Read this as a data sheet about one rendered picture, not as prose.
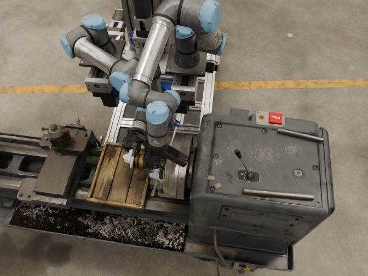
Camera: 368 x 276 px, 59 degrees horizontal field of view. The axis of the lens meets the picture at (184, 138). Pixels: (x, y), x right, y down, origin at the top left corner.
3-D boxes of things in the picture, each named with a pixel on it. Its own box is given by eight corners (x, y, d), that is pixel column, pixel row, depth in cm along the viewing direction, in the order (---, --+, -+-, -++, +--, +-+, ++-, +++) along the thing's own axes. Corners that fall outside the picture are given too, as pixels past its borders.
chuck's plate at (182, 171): (193, 150, 179) (193, 124, 151) (184, 206, 166) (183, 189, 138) (187, 150, 180) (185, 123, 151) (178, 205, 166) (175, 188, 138)
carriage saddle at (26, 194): (96, 134, 194) (93, 129, 189) (70, 209, 170) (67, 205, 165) (48, 128, 197) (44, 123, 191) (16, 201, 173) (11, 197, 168)
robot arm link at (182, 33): (180, 35, 181) (179, 15, 169) (203, 41, 178) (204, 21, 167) (172, 50, 175) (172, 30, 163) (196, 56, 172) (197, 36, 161)
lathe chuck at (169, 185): (187, 150, 180) (185, 123, 151) (178, 205, 166) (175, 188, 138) (171, 148, 180) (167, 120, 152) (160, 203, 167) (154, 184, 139)
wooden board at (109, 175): (156, 151, 188) (155, 147, 184) (143, 210, 169) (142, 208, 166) (106, 144, 190) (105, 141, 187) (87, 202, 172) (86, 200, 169)
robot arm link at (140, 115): (151, 113, 181) (150, 104, 174) (147, 130, 175) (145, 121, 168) (138, 111, 182) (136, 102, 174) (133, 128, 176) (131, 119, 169)
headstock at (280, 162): (303, 158, 185) (329, 119, 151) (306, 242, 160) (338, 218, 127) (200, 145, 190) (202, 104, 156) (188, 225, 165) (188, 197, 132)
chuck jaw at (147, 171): (168, 167, 155) (164, 188, 148) (168, 172, 159) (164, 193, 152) (146, 164, 156) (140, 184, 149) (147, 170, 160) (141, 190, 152)
